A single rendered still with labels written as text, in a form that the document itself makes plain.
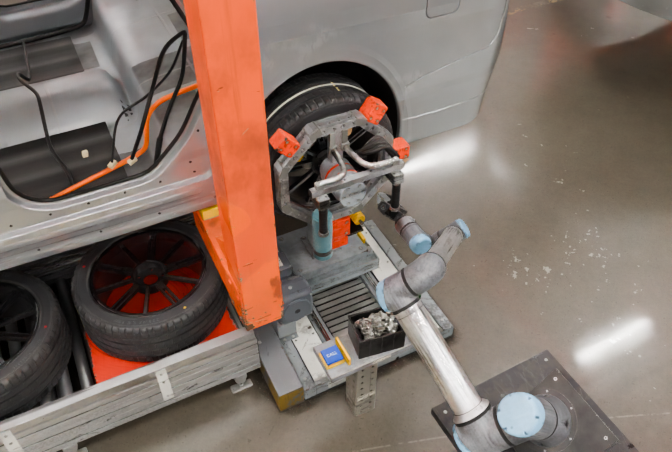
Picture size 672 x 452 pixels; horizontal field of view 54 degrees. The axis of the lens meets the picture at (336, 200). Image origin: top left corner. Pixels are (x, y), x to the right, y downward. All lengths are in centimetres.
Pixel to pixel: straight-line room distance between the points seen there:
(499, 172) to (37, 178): 267
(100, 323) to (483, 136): 278
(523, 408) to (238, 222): 117
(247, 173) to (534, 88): 333
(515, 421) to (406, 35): 156
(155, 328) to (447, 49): 172
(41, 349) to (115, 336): 28
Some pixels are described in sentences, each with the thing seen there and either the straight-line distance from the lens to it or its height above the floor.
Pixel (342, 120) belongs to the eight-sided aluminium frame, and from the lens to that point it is 273.
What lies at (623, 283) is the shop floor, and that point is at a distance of 388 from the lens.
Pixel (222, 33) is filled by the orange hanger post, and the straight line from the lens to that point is 188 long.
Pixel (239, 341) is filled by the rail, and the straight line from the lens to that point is 292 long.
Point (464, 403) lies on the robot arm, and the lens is 254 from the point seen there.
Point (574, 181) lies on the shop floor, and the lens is 439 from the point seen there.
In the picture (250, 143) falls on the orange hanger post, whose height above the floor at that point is 144.
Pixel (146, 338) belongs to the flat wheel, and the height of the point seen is 44.
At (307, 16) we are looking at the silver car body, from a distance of 260.
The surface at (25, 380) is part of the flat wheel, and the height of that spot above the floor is 44.
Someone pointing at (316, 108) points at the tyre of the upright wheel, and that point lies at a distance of 273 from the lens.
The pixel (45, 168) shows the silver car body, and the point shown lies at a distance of 326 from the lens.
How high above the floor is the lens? 273
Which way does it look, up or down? 43 degrees down
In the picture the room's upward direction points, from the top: straight up
